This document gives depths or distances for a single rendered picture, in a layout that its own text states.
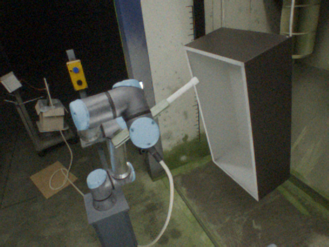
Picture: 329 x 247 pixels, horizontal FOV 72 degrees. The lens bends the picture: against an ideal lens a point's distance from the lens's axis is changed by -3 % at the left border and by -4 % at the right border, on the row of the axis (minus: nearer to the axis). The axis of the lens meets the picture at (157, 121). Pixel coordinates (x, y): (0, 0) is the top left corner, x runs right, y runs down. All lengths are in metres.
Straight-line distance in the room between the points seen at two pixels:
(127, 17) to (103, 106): 1.48
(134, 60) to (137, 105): 1.47
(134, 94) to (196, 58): 1.15
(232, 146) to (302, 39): 1.23
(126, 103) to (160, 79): 1.60
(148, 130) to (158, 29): 1.60
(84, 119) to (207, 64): 1.35
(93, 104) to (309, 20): 2.28
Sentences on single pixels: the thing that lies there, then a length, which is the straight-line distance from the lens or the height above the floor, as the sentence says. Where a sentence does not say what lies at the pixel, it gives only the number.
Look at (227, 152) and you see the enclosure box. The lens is 2.46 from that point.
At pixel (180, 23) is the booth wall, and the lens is 2.30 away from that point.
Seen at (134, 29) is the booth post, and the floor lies 1.74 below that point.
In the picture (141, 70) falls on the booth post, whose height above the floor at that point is 1.36.
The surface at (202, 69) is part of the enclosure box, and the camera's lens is 1.88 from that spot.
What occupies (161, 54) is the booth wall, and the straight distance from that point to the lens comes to 2.25.
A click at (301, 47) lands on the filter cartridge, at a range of 2.70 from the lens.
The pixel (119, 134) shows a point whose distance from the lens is 1.04.
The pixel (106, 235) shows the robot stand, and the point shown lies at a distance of 2.01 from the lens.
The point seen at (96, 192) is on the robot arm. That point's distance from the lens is 1.77.
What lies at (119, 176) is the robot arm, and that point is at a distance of 1.71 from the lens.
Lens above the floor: 2.01
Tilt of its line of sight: 30 degrees down
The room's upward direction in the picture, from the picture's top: 9 degrees counter-clockwise
